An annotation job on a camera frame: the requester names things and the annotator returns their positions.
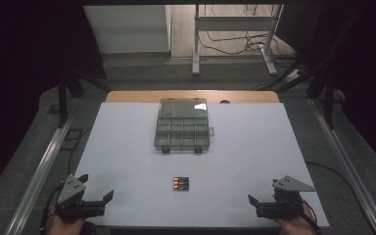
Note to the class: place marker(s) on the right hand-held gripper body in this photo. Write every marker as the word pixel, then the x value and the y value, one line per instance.
pixel 285 204

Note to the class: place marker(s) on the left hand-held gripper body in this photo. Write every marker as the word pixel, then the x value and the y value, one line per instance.
pixel 73 196

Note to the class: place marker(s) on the clear plastic organizer box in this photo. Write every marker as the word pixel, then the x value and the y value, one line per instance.
pixel 182 125

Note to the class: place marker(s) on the person's right hand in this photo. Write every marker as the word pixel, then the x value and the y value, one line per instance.
pixel 295 225

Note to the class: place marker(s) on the person's left hand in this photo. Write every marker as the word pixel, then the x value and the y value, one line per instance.
pixel 62 226

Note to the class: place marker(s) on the white table mat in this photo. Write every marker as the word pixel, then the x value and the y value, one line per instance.
pixel 241 156

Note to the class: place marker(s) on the black metal stand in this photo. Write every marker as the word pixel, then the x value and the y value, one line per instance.
pixel 62 101
pixel 329 98

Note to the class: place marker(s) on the black table grommet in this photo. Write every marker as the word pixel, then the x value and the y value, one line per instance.
pixel 225 102

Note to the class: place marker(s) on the white power strip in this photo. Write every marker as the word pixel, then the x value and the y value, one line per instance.
pixel 294 74

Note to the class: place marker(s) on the white panel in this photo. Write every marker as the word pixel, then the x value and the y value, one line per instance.
pixel 127 29

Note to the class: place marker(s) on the aluminium rail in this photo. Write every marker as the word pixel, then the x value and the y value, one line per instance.
pixel 346 163
pixel 42 173

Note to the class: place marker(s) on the white metal desk frame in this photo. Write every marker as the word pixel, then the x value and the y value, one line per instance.
pixel 231 23

